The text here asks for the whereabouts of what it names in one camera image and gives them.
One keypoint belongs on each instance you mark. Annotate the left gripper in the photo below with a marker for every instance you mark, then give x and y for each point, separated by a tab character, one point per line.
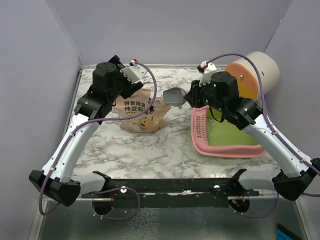
131	87

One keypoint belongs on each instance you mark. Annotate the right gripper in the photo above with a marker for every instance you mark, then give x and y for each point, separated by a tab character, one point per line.
193	96

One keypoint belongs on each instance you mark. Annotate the grey metal litter scoop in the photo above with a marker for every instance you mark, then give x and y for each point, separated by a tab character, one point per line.
174	97

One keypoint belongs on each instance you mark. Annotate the cat litter bag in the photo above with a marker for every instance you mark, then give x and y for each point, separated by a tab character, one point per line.
148	121

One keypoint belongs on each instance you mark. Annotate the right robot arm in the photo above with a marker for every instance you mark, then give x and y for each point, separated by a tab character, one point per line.
297	169

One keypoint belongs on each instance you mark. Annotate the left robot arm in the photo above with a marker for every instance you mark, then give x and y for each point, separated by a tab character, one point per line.
110	80

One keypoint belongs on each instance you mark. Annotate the pink litter box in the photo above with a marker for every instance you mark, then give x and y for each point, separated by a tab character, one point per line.
223	140

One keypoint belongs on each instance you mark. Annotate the cylindrical drawer cabinet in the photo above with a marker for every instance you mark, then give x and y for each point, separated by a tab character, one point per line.
255	81

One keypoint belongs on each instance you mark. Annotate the black base bar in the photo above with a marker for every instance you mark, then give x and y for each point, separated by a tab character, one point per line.
171	192

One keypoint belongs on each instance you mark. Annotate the blue object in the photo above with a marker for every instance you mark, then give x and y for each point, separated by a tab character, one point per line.
283	233

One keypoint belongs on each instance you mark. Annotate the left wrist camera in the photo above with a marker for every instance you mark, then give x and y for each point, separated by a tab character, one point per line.
134	72

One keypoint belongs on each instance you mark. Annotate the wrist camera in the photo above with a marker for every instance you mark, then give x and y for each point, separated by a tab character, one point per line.
134	72
207	70

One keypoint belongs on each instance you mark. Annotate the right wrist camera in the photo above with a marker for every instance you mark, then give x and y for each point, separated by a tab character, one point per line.
207	70

